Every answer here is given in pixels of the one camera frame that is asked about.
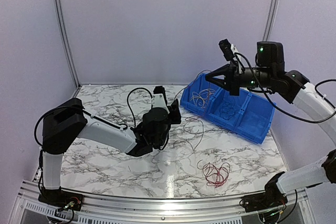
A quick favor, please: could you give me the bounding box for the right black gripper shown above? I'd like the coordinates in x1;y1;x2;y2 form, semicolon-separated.
205;60;275;96

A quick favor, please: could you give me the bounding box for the white thin cable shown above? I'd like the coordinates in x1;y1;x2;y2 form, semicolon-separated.
189;87;217;109

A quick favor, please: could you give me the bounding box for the blue thin cable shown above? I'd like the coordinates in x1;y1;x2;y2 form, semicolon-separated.
219;100;241;121

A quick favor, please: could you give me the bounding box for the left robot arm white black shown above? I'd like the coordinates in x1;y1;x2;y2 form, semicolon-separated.
36;94;181;206

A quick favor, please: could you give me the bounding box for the blue three-compartment plastic bin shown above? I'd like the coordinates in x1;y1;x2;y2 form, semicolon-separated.
180;73;275;144

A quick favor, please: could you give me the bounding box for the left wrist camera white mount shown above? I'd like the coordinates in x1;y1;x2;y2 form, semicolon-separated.
152;86;169;113

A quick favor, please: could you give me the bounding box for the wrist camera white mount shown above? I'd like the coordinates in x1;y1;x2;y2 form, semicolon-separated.
152;86;169;113
218;39;238;62

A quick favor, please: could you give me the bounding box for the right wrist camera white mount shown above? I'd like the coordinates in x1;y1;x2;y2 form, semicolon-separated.
218;39;238;62

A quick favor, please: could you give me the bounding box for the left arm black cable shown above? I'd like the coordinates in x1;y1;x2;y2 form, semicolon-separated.
127;87;154;130

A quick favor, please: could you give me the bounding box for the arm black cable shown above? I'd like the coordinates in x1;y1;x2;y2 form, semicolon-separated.
127;87;154;130
233;52;336;124

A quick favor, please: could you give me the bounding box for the tangled red blue cable bundle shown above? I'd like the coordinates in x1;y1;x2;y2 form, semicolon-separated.
196;159;231;188

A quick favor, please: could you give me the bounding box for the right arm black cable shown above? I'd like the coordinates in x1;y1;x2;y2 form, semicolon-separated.
233;52;336;124

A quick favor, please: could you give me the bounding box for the right aluminium corner post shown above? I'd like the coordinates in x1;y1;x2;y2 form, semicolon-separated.
262;0;279;41

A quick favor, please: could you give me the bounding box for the aluminium corner post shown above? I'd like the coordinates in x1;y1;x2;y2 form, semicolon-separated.
54;0;81;89
262;0;279;41

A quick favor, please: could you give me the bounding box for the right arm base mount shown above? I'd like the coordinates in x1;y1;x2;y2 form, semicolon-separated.
239;192;288;212

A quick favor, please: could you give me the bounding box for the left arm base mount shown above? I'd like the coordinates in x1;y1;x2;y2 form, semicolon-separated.
38;189;83;211

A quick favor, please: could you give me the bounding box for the aluminium front rail frame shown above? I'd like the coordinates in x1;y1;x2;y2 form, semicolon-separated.
9;180;316;223

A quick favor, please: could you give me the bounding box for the left aluminium corner post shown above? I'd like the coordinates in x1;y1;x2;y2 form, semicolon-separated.
54;0;81;89

